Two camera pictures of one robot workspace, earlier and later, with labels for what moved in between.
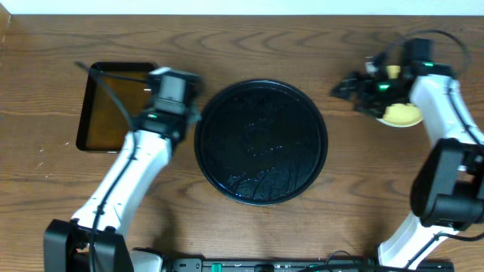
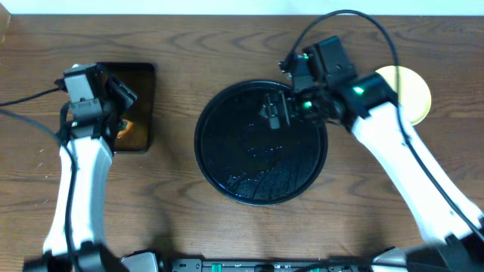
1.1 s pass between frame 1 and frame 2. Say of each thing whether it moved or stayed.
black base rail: stayed
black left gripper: moved
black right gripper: moved
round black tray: stayed
